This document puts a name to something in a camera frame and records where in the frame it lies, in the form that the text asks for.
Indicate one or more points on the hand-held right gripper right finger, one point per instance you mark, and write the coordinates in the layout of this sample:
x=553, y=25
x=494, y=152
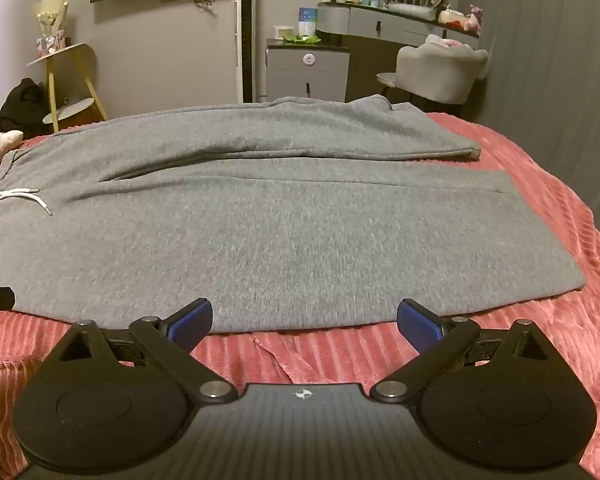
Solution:
x=420, y=325

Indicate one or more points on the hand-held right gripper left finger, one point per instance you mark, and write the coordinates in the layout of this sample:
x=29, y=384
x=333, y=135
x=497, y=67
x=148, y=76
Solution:
x=192, y=324

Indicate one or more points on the grey sweat pants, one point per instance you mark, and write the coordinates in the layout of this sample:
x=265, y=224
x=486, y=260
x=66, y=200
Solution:
x=260, y=220

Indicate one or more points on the pink ribbed blanket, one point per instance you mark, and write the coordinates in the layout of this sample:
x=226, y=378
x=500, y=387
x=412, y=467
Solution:
x=540, y=360

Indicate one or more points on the black bag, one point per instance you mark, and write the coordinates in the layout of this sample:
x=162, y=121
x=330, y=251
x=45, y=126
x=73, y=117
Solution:
x=22, y=107

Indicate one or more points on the yellow side table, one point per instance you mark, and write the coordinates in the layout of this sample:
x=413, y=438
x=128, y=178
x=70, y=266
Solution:
x=67, y=85

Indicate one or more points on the cream upholstered chair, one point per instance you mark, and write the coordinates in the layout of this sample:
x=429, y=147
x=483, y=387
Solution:
x=437, y=72

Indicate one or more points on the grey nightstand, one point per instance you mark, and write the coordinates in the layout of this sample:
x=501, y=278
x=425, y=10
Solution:
x=307, y=67

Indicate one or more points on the corner shelf with trinkets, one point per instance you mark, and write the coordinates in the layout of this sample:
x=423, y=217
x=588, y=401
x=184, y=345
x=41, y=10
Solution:
x=52, y=20

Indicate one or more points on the grey curtain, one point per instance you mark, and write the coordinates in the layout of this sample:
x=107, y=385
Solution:
x=550, y=50

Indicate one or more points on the grey vanity desk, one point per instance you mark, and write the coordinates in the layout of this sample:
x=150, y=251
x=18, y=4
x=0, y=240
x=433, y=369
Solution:
x=380, y=22

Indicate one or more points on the pink plush toy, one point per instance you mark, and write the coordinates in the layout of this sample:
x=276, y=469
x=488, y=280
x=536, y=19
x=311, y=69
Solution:
x=474, y=17

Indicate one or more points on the blue and white box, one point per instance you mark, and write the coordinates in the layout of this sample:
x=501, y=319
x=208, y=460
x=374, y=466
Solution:
x=308, y=22

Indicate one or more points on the white wall shelf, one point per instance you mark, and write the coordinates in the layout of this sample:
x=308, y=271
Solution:
x=244, y=35

